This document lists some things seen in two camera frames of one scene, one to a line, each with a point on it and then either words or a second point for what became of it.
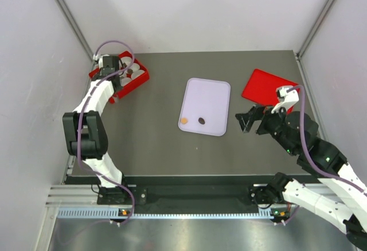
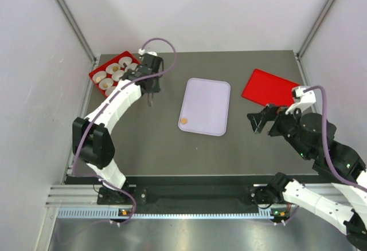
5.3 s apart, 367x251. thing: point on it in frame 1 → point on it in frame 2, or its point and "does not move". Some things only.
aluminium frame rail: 69,15 does not move
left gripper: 120,87 → 156,89
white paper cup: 127,60 does not move
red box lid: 261,87 does not move
